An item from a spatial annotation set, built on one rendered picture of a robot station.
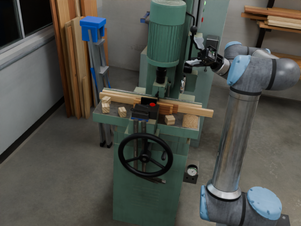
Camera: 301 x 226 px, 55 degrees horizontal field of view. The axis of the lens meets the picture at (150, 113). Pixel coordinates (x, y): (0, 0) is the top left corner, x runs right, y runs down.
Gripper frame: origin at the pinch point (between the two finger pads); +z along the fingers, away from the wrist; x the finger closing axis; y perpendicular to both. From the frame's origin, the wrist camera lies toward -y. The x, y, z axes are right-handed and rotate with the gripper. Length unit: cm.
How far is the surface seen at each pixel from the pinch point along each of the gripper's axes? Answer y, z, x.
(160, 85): -23.6, -5.1, 12.8
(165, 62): -11.3, 3.1, 6.0
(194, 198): -75, -94, 64
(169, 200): -52, -49, 70
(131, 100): -44.1, -0.8, 19.2
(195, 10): -10.6, -9.9, -33.5
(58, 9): -141, 37, -71
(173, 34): -2.0, 7.8, -4.5
